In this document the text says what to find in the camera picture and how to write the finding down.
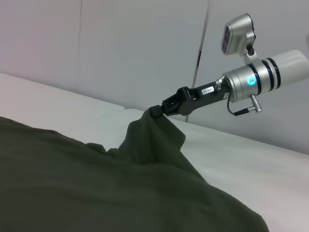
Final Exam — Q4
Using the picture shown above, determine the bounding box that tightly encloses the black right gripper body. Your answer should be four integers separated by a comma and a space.
178, 76, 230, 116

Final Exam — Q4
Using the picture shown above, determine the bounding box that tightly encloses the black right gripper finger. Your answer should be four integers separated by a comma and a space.
151, 90, 185, 113
152, 106, 184, 119

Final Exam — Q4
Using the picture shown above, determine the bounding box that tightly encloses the dark green t-shirt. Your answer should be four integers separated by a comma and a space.
0, 111, 271, 232

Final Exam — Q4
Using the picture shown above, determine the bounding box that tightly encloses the right arm connector cable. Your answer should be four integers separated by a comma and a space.
226, 94, 265, 116

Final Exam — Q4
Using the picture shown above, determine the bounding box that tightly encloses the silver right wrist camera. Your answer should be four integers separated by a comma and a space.
222, 14, 263, 64

